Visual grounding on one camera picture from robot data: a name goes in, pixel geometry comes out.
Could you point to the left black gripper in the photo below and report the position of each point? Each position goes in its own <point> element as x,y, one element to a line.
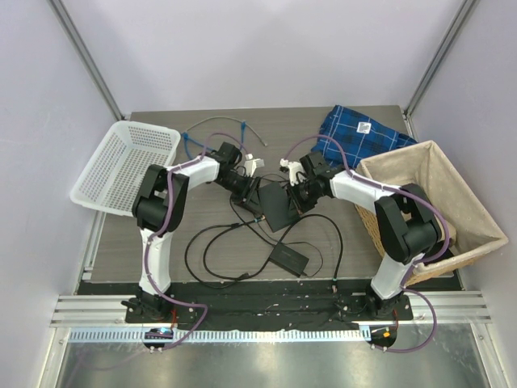
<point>249,196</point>

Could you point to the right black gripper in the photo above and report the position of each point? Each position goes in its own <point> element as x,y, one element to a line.
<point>300,206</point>

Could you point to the black network switch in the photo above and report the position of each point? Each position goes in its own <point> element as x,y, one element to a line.
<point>278,208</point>

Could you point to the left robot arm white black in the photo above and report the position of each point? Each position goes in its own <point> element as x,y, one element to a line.
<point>161,198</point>

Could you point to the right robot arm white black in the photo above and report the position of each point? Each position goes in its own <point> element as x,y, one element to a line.
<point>409,226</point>

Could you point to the black power adapter brick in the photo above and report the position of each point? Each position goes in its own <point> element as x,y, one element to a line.
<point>289,260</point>

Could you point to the blue plaid cloth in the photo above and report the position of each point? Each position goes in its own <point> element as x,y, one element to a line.
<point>360,136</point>

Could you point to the wicker basket with beige liner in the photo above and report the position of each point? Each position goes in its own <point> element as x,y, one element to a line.
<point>474,233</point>

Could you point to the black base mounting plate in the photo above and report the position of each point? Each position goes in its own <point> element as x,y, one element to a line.
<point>273,305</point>

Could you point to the white perforated plastic basket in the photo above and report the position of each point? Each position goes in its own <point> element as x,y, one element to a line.
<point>110,180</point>

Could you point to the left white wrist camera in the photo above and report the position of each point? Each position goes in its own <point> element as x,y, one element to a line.
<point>251,163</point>

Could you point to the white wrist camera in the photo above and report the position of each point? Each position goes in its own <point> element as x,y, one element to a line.
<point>294,170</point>
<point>251,163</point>

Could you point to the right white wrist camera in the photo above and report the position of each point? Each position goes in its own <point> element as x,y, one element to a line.
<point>294,170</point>

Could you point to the aluminium frame rail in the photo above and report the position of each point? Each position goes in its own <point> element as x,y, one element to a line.
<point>105,319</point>

